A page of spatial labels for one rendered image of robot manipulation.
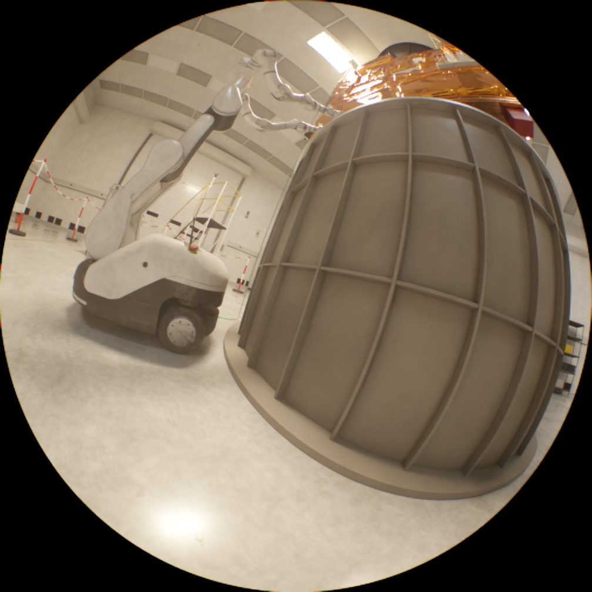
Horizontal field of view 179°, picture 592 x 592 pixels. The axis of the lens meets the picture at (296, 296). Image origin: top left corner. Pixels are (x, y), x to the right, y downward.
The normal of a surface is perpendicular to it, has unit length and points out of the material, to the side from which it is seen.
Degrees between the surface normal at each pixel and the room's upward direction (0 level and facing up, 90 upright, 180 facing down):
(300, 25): 180
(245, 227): 90
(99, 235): 90
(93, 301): 91
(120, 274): 90
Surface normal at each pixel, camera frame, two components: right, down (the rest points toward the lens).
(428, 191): -0.53, -0.18
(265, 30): -0.31, 0.95
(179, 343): 0.53, 0.16
